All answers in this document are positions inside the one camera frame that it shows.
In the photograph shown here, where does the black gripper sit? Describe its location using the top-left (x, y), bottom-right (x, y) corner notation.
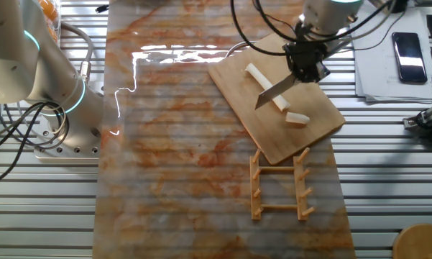
top-left (282, 23), bottom-right (331, 85)

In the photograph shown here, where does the grey robot hose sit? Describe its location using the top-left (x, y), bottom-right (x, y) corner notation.
top-left (60, 21), bottom-right (94, 84)

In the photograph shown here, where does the silver depth camera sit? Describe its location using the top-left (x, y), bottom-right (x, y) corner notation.
top-left (402, 104), bottom-right (432, 144)

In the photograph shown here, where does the clear plastic fruit carton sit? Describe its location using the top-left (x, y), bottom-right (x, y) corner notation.
top-left (37, 0), bottom-right (63, 46)

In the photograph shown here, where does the wooden cutting board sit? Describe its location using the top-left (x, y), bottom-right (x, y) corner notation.
top-left (207, 32), bottom-right (346, 165)

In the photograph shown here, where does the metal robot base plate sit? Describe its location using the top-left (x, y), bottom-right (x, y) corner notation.
top-left (34, 107), bottom-right (102, 162)

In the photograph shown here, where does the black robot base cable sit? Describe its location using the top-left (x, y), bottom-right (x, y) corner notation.
top-left (0, 100), bottom-right (71, 186)

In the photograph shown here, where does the round wooden disc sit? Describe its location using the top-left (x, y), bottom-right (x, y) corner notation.
top-left (392, 222), bottom-right (432, 259)

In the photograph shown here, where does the black smartphone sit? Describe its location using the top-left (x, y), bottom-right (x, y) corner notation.
top-left (391, 31), bottom-right (428, 83)

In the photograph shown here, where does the steel kitchen knife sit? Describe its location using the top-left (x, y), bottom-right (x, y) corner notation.
top-left (254, 73), bottom-right (298, 111)

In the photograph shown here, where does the wooden peg rack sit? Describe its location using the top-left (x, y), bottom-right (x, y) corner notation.
top-left (249, 146), bottom-right (316, 222)

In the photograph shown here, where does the white scallion stalk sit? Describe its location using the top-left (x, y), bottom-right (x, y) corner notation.
top-left (244, 63), bottom-right (291, 112)

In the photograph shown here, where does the orange fruit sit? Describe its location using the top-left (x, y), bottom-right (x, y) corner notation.
top-left (39, 0), bottom-right (60, 21)
top-left (47, 23), bottom-right (61, 41)

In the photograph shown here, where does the short white scallion piece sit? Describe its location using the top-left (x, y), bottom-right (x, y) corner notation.
top-left (285, 111), bottom-right (311, 126)

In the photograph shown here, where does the orange marble pattern mat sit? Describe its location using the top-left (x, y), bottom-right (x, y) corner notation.
top-left (92, 0), bottom-right (357, 259)

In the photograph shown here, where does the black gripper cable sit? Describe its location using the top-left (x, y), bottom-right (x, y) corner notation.
top-left (231, 0), bottom-right (292, 58)
top-left (253, 0), bottom-right (299, 42)

